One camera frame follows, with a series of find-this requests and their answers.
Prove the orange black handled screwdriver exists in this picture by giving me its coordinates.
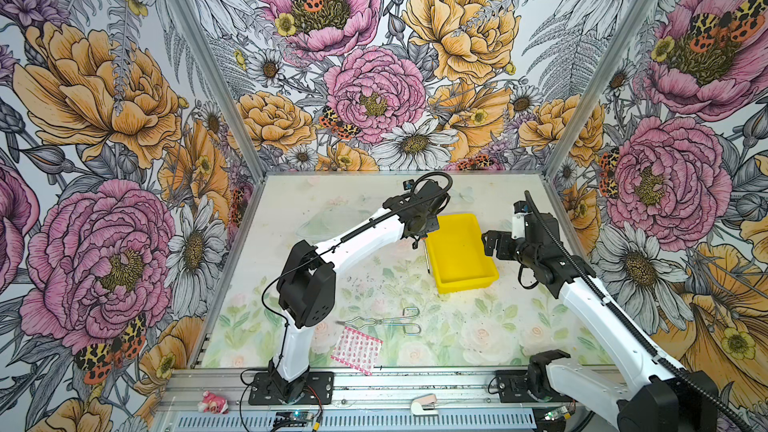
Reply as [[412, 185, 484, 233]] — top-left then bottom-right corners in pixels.
[[421, 239, 432, 275]]

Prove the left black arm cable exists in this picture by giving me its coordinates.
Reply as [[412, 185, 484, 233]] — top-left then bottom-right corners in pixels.
[[260, 171, 454, 337]]

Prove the pink small toy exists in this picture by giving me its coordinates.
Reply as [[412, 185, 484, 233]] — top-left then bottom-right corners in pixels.
[[197, 391, 229, 414]]

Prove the yellow plastic bin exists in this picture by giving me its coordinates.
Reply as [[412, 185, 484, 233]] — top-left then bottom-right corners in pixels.
[[426, 213, 499, 294]]

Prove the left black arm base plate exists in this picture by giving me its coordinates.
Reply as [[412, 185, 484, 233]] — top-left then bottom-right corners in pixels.
[[247, 370, 335, 406]]

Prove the right green circuit board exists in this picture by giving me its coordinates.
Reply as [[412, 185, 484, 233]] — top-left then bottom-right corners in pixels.
[[543, 406, 571, 421]]

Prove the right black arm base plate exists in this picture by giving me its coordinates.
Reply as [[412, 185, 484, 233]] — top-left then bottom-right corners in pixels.
[[494, 370, 560, 403]]

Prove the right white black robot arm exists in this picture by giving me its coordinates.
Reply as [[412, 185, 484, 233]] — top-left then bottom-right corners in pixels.
[[482, 198, 722, 431]]

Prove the left green circuit board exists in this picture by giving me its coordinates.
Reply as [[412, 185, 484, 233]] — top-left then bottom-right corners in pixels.
[[271, 410, 323, 431]]

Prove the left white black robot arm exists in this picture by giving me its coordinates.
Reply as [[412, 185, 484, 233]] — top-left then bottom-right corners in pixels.
[[266, 172, 453, 385]]

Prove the white pink stapler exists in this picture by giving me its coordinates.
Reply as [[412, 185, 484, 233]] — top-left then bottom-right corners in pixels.
[[410, 394, 439, 417]]

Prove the pink white patterned cloth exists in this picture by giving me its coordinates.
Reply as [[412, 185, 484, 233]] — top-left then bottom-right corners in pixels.
[[331, 327, 383, 376]]

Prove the right black corrugated cable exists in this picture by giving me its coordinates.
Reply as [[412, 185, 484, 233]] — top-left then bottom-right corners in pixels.
[[524, 190, 754, 432]]

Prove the green circuit board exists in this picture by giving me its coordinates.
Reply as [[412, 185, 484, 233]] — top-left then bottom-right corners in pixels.
[[271, 410, 323, 431], [543, 406, 571, 421]]

